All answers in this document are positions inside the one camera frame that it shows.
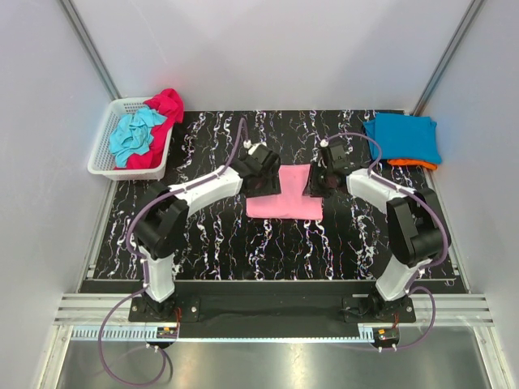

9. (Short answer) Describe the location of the pink t shirt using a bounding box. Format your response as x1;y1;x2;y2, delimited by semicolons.
246;165;323;220

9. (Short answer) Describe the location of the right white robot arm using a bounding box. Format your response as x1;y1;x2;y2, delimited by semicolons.
303;140;451;319

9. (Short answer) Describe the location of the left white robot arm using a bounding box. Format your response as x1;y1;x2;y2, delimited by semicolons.
129;143;281;318

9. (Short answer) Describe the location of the folded orange t shirt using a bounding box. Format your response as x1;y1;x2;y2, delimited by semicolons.
387;159;438;171

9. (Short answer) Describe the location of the folded teal t shirt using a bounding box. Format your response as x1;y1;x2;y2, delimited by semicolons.
363;113;442;165

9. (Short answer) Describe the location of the red t shirt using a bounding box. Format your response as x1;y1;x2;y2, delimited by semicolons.
115;88;184;169

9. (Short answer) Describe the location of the light blue t shirt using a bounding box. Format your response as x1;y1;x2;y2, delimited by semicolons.
109;107;166;169

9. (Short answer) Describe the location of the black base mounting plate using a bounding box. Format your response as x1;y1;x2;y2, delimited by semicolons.
129;294;416;323

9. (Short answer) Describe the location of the white plastic basket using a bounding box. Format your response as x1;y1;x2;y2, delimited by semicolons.
88;97;173;182

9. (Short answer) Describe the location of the aluminium frame rail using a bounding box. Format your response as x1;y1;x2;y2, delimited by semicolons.
54;293;494;327

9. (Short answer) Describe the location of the white slotted cable duct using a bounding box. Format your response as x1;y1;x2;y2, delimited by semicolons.
71;325;375;344

